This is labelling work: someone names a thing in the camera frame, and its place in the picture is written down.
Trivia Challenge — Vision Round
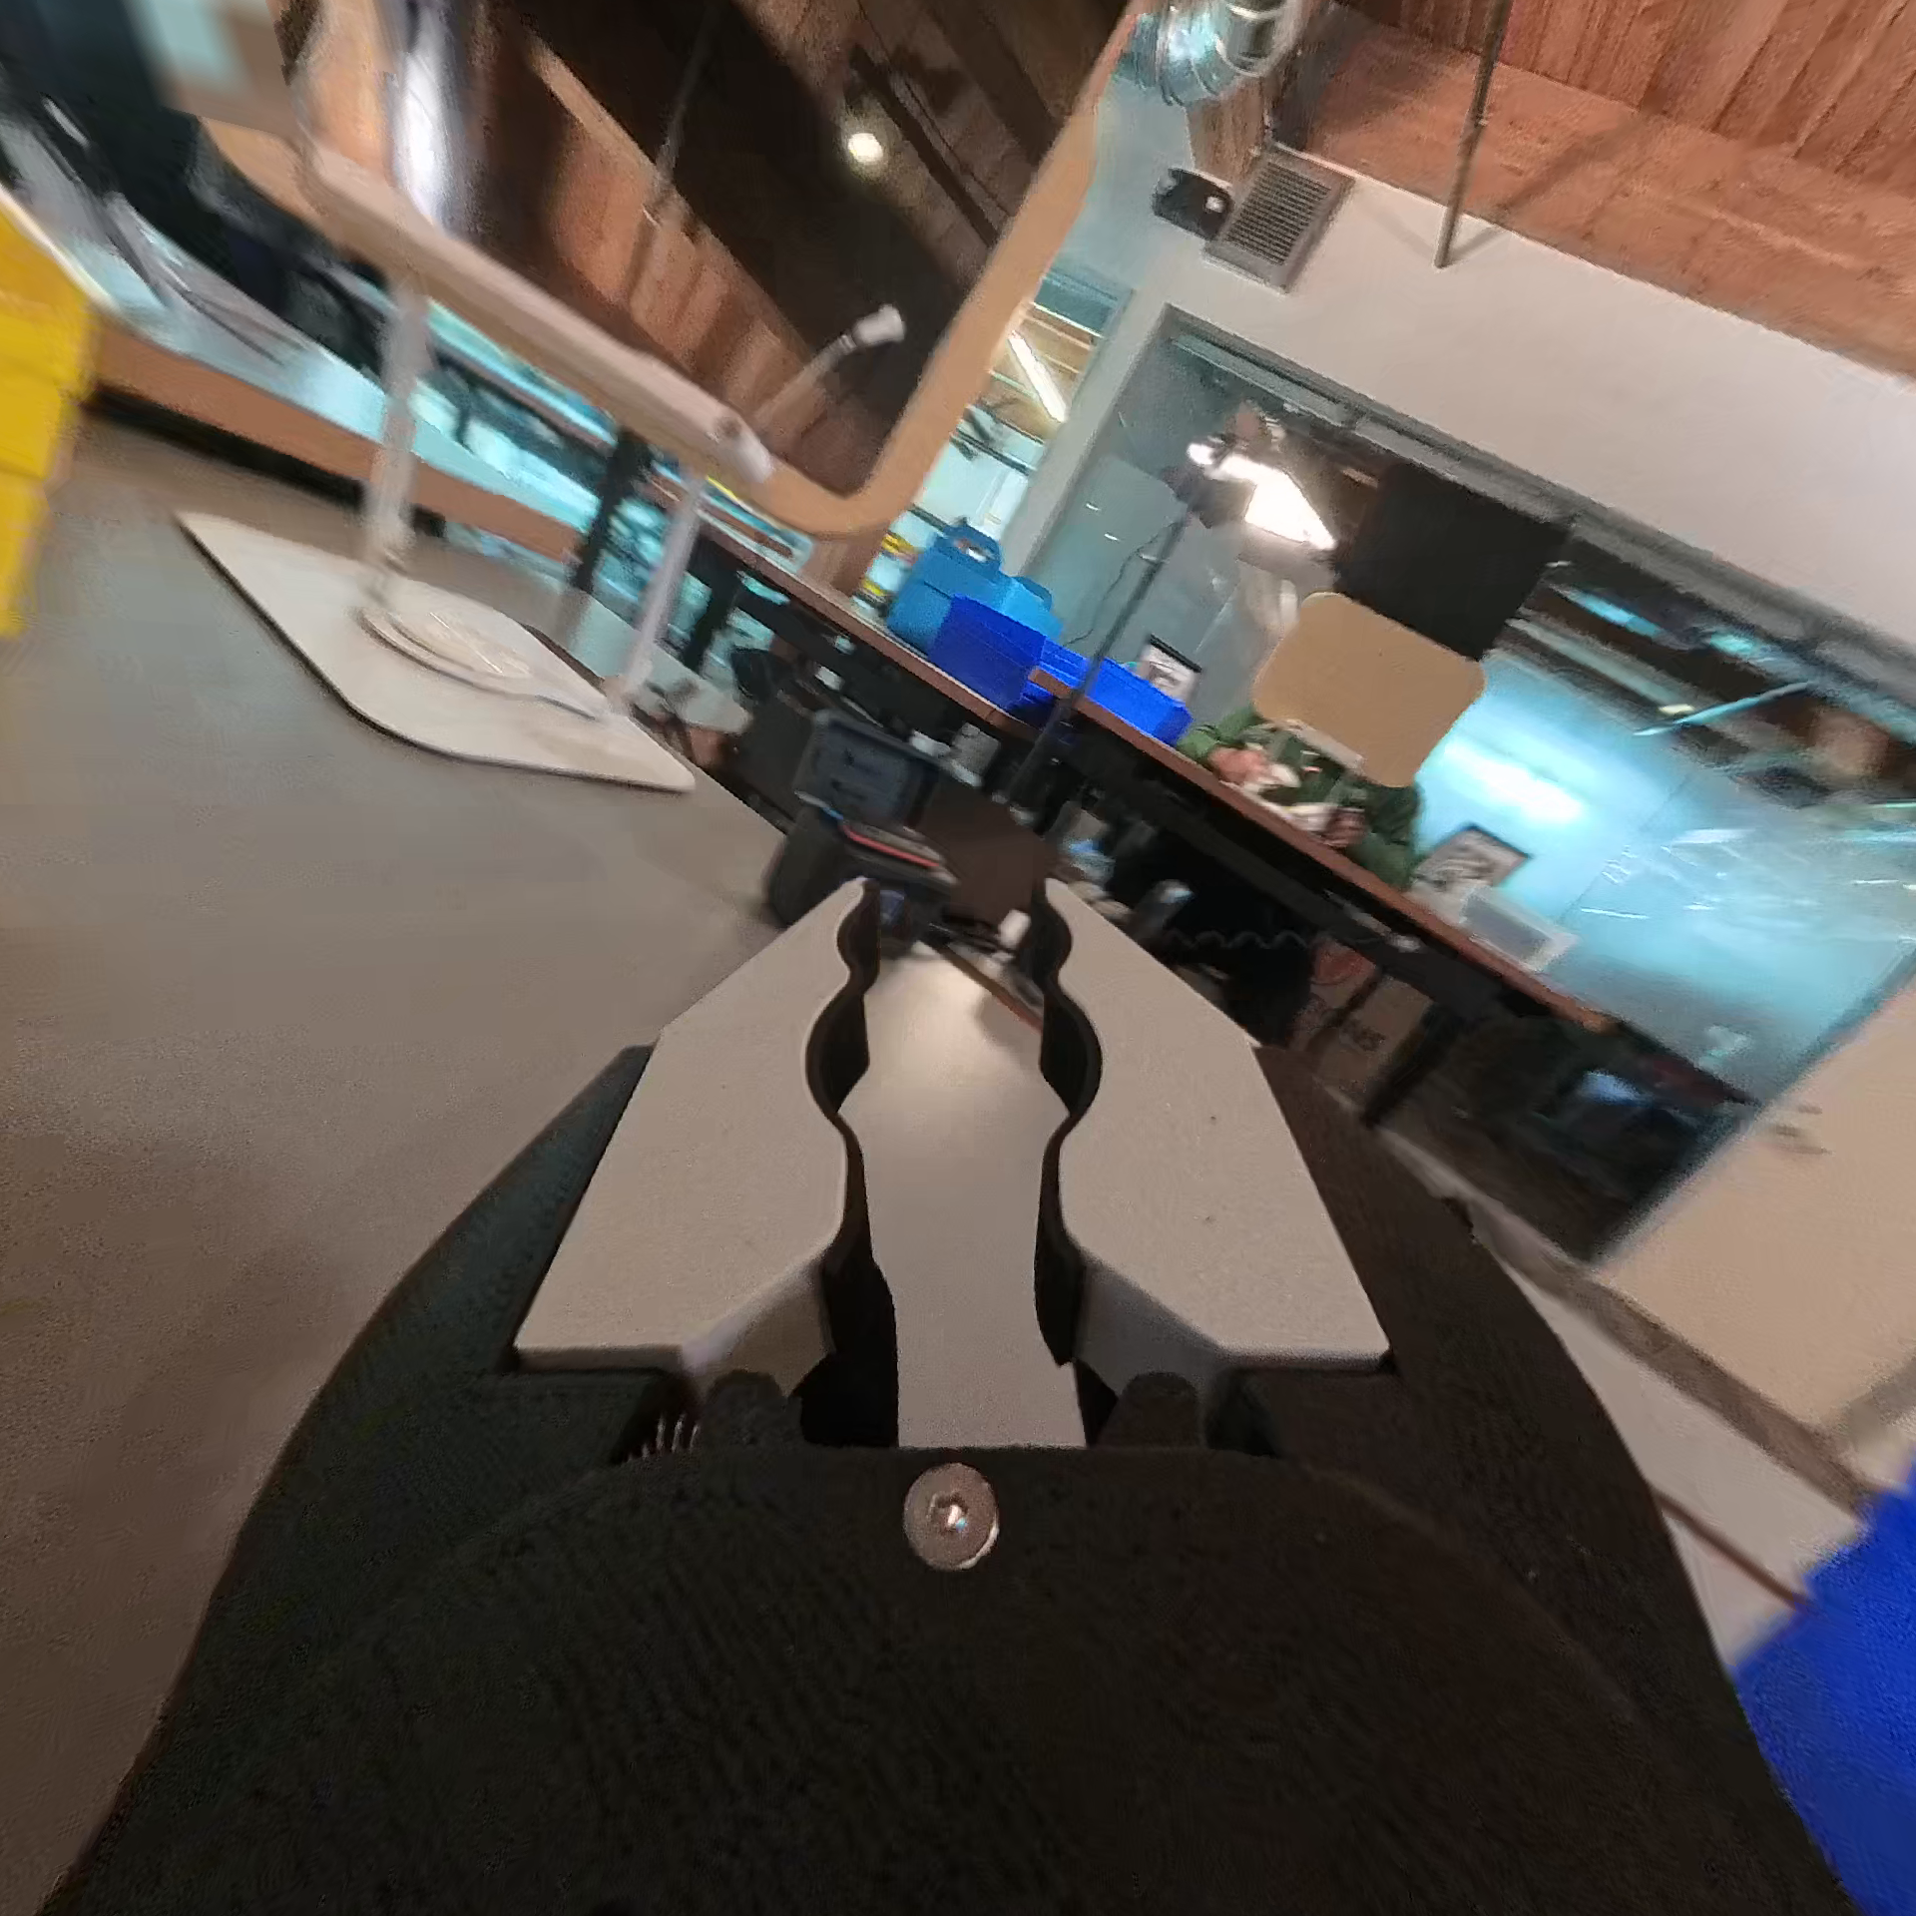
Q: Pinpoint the brown cardboard box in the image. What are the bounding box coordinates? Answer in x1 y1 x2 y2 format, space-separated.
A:
1293 973 1444 1087

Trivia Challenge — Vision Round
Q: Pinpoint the grey desk with wood edge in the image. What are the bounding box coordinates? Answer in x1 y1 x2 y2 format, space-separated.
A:
704 515 1048 750
88 322 600 562
1024 665 1624 1124

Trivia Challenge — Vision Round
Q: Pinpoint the white door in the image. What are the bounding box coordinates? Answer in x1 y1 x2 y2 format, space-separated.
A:
1592 980 1916 1439

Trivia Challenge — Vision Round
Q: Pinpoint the clear plastic container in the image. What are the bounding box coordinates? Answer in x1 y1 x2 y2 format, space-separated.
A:
1458 884 1577 965

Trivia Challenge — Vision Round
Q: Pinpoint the metal ceiling brace rod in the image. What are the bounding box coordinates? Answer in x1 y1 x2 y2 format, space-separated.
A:
1433 0 1517 271

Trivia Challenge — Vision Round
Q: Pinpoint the glass room window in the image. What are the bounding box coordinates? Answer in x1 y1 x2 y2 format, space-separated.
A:
1004 304 1916 1099

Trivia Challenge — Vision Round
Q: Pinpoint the blue plastic bin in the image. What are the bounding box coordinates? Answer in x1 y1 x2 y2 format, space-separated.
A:
1078 656 1200 742
885 521 1058 662
927 596 1094 712

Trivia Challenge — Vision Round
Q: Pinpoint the black battery charging case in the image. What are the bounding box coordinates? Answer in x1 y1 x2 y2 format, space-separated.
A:
767 709 964 960

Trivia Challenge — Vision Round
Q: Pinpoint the white wall vent grille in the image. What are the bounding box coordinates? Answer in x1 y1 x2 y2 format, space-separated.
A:
1203 146 1356 291

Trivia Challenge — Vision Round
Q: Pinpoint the studio light on stand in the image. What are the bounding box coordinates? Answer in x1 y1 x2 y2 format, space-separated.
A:
1004 424 1339 810

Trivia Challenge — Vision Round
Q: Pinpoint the large silver ventilation duct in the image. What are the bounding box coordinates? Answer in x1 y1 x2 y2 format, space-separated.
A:
1115 0 1320 111

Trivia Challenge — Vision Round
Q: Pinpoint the wooden framed mirror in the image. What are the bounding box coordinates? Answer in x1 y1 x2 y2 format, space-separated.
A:
171 0 1156 794

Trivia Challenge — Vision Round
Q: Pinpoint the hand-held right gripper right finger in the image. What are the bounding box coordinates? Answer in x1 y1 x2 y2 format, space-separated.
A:
1032 878 1390 1444

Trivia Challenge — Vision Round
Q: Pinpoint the black wall monitor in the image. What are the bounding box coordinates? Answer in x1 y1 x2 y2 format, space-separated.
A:
1337 456 1574 662

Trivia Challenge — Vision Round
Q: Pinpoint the blue bin with white label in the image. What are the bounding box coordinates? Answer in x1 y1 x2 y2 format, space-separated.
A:
1726 1501 1916 1916

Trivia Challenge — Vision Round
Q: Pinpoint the yellow plastic bin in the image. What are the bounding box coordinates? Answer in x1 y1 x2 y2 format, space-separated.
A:
0 193 101 639

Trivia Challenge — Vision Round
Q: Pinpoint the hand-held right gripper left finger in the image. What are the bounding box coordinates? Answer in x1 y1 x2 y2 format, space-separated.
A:
513 878 904 1444

